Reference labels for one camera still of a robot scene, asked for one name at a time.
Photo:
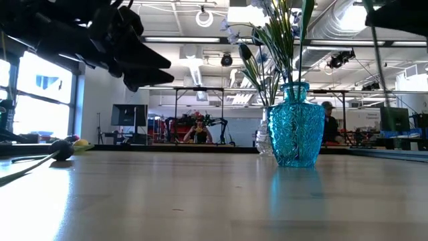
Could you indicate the clear glass vase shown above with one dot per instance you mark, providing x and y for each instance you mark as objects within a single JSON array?
[{"x": 264, "y": 140}]

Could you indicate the black background robot arm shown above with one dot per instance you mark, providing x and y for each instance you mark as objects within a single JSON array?
[{"x": 220, "y": 122}]

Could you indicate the thin black tripod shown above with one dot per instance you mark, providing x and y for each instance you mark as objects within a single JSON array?
[{"x": 99, "y": 134}]

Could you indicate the black table edge rail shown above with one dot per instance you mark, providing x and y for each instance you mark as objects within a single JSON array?
[{"x": 167, "y": 148}]

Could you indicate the long ceiling light strip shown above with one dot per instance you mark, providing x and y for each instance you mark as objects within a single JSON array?
[
  {"x": 347, "y": 43},
  {"x": 182, "y": 39}
]

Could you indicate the red storage shelf rack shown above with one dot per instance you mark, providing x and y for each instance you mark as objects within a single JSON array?
[{"x": 182, "y": 124}]

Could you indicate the black computer monitor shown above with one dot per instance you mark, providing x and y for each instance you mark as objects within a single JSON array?
[
  {"x": 394, "y": 118},
  {"x": 128, "y": 115}
]

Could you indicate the blue patterned glass vase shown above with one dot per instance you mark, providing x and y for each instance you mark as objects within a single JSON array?
[{"x": 296, "y": 134}]

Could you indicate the bright ceiling light panel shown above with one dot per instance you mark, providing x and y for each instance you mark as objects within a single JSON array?
[{"x": 244, "y": 15}]

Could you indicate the black standing desk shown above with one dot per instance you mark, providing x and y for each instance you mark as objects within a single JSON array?
[{"x": 125, "y": 134}]

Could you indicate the person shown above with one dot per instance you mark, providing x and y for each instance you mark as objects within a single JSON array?
[
  {"x": 200, "y": 135},
  {"x": 331, "y": 129}
]

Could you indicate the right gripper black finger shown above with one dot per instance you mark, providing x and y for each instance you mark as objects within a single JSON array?
[{"x": 404, "y": 18}]

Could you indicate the round black ceiling camera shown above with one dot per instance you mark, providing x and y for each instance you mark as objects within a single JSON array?
[{"x": 226, "y": 60}]

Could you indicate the black hanging ceiling camera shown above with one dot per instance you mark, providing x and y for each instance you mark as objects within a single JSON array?
[{"x": 339, "y": 60}]

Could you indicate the small red object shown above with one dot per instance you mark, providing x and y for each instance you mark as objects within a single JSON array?
[{"x": 73, "y": 137}]

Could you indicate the white artificial flower bunch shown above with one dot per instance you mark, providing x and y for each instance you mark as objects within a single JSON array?
[{"x": 231, "y": 36}]

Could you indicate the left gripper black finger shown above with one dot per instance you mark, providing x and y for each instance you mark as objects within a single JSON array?
[
  {"x": 147, "y": 79},
  {"x": 140, "y": 57}
]

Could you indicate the silver ventilation duct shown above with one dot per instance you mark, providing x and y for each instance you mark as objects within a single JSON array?
[{"x": 311, "y": 58}]

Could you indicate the large bright window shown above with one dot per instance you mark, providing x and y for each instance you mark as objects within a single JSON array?
[{"x": 43, "y": 110}]

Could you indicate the white hanging ceiling fixture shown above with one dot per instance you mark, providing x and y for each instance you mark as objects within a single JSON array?
[{"x": 195, "y": 70}]

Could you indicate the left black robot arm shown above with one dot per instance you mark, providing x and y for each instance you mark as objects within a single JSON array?
[{"x": 40, "y": 26}]

